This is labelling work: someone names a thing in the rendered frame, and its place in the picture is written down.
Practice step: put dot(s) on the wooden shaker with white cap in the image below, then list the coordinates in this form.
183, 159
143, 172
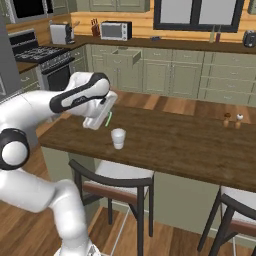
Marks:
238, 122

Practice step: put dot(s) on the clear glass cup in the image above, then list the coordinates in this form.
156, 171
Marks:
118, 139

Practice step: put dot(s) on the green cupboard beside range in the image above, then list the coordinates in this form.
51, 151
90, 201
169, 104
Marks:
30, 80

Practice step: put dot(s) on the black microwave oven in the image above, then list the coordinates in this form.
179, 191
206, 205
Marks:
28, 8

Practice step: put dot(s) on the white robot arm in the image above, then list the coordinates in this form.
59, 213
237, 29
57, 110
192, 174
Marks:
26, 110

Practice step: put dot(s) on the green straw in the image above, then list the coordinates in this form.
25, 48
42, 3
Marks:
108, 119

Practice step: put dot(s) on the wooden shaker with dark cap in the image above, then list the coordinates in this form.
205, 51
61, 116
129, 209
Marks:
226, 121

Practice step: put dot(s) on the black and silver range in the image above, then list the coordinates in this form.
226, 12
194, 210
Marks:
43, 56

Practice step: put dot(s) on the green base cupboard run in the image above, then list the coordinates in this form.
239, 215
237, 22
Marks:
186, 73

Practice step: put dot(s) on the dark red bottle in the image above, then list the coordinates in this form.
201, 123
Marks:
218, 35

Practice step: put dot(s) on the black framed window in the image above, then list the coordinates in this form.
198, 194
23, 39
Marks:
199, 15

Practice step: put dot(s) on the open green drawer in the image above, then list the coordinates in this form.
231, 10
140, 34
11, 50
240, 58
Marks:
124, 56

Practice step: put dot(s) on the silver toaster oven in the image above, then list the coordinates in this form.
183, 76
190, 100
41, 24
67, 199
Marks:
115, 30

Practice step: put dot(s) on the green wall cupboards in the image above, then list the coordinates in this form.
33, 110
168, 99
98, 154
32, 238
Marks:
113, 5

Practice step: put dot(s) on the small dark flat object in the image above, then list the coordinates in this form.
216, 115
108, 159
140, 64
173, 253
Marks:
155, 38

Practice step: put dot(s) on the white coffee machine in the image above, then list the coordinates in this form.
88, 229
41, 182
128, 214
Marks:
60, 33

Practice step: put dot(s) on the grey fridge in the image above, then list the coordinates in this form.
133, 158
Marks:
7, 63

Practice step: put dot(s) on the pale tall bottle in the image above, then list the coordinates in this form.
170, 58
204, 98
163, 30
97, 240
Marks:
212, 35

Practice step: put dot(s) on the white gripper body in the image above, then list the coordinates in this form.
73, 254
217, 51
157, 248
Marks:
96, 119

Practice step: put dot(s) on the black stool with white seat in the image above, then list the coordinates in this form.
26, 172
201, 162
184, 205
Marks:
116, 173
238, 206

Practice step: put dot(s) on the wooden knife block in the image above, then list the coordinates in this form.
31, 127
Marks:
95, 29

